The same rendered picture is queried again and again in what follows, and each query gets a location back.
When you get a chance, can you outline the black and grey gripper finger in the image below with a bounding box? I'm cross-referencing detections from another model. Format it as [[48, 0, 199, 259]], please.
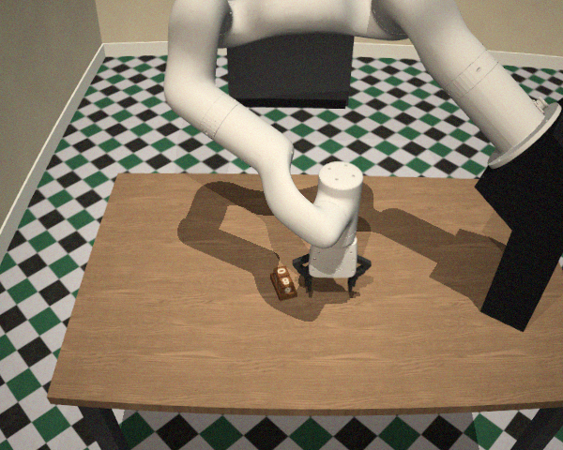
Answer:
[[293, 253, 312, 292], [348, 255, 372, 293]]

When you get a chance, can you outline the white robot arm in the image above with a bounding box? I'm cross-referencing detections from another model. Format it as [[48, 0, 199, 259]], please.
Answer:
[[163, 0, 561, 248]]

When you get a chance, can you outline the brown calendar cube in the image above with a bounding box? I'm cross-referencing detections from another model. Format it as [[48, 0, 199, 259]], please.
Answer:
[[273, 266, 289, 285], [278, 276, 294, 294]]

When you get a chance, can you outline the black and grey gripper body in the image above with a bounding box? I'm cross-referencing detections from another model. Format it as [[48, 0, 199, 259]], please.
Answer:
[[309, 238, 358, 278]]

